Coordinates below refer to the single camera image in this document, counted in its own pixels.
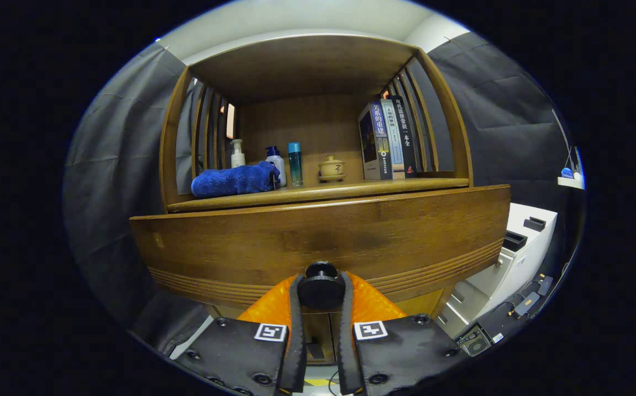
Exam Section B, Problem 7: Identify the white drawer unit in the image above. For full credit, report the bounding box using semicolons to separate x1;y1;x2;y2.
436;202;558;339

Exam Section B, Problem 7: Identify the black charger device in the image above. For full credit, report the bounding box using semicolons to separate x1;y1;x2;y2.
507;274;555;321

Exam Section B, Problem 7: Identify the wooden cabinet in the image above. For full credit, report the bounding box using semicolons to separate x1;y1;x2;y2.
158;34;473;365

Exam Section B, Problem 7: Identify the beige lidded teacup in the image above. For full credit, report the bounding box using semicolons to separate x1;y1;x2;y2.
318;155;347;183

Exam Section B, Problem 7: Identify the clear blue bottle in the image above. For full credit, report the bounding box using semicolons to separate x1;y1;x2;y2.
287;142;304;187

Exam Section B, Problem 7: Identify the blue towel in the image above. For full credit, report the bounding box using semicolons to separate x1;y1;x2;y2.
191;161;281;199

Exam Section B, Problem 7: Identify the white lotion bottle blue cap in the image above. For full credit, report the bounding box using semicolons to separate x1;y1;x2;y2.
264;146;287;188

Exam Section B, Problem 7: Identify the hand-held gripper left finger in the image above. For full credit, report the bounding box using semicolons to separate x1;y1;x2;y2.
175;273;308;396

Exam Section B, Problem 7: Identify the black fan box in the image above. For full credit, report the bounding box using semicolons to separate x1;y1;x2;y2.
455;323;505;358

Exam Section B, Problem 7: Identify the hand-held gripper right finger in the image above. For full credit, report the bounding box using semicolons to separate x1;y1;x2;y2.
337;271;461;396

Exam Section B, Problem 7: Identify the wooden countertop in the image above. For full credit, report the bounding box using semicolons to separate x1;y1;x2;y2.
167;177;469;213

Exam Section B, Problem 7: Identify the white spine book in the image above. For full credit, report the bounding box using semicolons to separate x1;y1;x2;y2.
381;99;406;179

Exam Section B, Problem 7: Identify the wooden drawer with black knob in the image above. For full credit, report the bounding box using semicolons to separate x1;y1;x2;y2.
130;185;512;310

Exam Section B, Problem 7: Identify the black spine book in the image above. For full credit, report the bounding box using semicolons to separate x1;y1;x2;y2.
389;95;419;178

